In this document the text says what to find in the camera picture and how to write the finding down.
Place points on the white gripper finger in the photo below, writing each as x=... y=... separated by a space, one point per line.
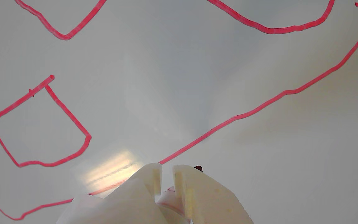
x=210 y=202
x=120 y=202

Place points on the red marker pen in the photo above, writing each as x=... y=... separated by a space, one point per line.
x=171 y=203

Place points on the large white whiteboard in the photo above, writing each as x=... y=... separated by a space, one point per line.
x=197 y=77

